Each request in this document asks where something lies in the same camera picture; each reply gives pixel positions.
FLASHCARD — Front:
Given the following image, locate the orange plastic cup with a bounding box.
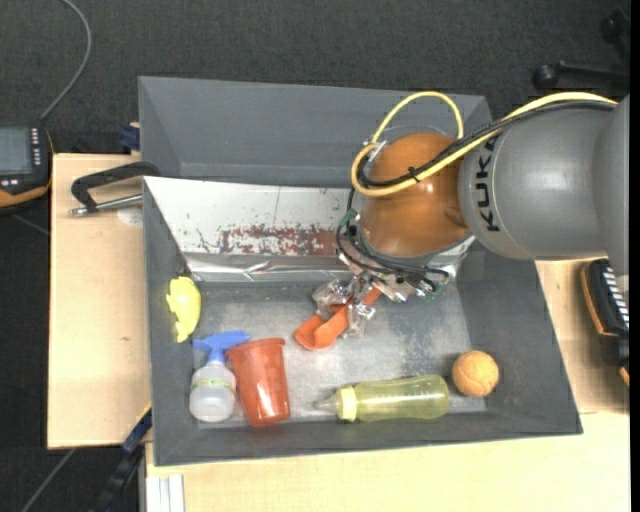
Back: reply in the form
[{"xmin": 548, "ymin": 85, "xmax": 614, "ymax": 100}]
[{"xmin": 225, "ymin": 337, "xmax": 293, "ymax": 428}]

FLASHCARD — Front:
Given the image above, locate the yellow crumpled toy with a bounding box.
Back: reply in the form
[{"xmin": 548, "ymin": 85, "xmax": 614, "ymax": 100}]
[{"xmin": 165, "ymin": 275, "xmax": 203, "ymax": 344}]

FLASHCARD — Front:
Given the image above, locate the grey metal bin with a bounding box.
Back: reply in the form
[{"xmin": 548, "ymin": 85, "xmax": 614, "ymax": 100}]
[{"xmin": 137, "ymin": 75, "xmax": 584, "ymax": 467}]

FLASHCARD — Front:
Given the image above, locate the orange ball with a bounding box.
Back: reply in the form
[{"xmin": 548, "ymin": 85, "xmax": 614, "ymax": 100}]
[{"xmin": 451, "ymin": 349, "xmax": 501, "ymax": 399}]

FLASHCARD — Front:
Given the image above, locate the yellow baby bottle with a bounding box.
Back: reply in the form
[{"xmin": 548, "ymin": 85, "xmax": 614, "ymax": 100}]
[{"xmin": 313, "ymin": 374, "xmax": 452, "ymax": 423}]

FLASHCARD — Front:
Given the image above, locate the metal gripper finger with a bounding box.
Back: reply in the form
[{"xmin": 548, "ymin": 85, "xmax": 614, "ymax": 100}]
[
  {"xmin": 344, "ymin": 298, "xmax": 377, "ymax": 340},
  {"xmin": 312, "ymin": 280, "xmax": 352, "ymax": 321}
]

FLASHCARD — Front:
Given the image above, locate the clear spray bottle blue top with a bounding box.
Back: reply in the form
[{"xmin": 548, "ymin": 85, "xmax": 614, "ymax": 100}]
[{"xmin": 188, "ymin": 331, "xmax": 252, "ymax": 424}]

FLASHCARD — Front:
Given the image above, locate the orange plastic scoop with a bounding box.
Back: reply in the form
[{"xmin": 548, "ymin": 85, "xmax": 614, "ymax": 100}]
[{"xmin": 293, "ymin": 288, "xmax": 384, "ymax": 352}]

